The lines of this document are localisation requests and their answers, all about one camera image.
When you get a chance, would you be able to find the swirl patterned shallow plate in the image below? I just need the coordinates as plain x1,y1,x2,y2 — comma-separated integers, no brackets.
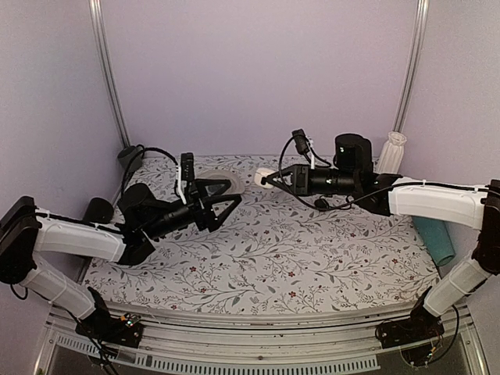
197,169,247,196

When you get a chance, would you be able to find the right aluminium frame post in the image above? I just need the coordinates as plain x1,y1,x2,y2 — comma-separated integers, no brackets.
393,0,430,133

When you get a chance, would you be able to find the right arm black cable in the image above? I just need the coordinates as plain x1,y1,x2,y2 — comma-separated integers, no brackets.
279,136,489,212

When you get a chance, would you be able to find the black earbud case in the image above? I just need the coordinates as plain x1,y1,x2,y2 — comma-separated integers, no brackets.
314,198,330,211

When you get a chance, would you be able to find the floral patterned table mat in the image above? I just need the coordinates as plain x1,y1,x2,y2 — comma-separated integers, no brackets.
84,155,439,316

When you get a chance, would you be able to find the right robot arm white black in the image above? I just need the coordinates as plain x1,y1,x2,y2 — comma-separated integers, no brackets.
255,130,499,348

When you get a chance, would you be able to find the aluminium frame post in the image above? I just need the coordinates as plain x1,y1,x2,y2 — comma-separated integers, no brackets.
88,0,130,148
393,0,430,133

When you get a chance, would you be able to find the black cylinder speaker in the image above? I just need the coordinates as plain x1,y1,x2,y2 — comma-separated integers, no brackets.
83,197,114,224

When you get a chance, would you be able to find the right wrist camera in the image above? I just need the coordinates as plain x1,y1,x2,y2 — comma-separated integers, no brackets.
291,129,316,169

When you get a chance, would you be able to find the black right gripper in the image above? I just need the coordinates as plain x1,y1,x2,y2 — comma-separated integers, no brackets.
267,164,359,197

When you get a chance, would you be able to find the white ribbed vase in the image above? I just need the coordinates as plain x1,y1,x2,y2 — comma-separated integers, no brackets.
376,131,407,174

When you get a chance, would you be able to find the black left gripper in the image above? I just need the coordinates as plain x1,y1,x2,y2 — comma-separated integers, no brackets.
143,179,241,241

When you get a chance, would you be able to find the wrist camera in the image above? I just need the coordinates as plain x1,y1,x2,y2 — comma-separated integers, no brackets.
291,129,316,169
175,152,195,205

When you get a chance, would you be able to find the aluminium front rail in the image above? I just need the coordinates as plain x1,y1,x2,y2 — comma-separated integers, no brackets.
38,302,489,375

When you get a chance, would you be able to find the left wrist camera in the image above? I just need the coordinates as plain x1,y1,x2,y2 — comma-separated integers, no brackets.
175,152,195,205

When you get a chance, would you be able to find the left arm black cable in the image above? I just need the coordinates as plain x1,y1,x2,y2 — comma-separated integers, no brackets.
119,145,180,204

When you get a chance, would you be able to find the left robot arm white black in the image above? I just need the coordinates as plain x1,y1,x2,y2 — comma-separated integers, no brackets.
1,179,241,348

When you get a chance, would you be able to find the grey mug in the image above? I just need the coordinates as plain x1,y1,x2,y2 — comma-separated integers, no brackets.
117,145,145,172

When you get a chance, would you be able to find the white earbuds charging case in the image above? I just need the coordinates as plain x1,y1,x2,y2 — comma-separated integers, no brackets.
254,167,274,189

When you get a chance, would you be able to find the teal cylinder roll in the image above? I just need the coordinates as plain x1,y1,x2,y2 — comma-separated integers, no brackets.
412,216,455,267

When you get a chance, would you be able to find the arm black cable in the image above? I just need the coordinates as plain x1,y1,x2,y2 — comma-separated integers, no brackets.
279,136,489,212
119,145,180,204

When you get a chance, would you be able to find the left aluminium frame post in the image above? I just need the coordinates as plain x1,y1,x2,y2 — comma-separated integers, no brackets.
88,0,130,148

